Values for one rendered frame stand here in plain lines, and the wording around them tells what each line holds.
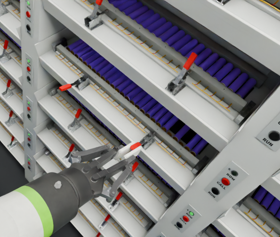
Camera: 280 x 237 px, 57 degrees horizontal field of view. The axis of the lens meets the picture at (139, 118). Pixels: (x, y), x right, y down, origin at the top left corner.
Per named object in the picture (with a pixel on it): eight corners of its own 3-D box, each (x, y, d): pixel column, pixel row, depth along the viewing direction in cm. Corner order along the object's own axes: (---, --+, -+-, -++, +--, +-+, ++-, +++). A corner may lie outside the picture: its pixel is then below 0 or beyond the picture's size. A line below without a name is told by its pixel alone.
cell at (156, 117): (169, 110, 75) (155, 123, 73) (164, 106, 76) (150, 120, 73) (170, 107, 74) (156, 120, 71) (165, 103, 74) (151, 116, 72)
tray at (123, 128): (181, 195, 68) (191, 185, 59) (41, 66, 85) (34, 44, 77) (222, 147, 76) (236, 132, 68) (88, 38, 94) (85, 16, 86)
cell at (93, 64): (107, 60, 83) (92, 70, 80) (103, 57, 84) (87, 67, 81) (107, 56, 82) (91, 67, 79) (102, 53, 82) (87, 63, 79)
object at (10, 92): (26, 125, 116) (16, 108, 104) (-43, 51, 133) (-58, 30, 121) (62, 100, 124) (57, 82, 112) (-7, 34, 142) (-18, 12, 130)
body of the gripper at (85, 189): (43, 189, 49) (78, 169, 56) (71, 222, 47) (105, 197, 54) (52, 164, 45) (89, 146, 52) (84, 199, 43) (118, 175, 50)
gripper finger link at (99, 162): (81, 184, 52) (76, 179, 52) (113, 159, 61) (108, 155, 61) (87, 171, 50) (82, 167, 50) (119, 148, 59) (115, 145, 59)
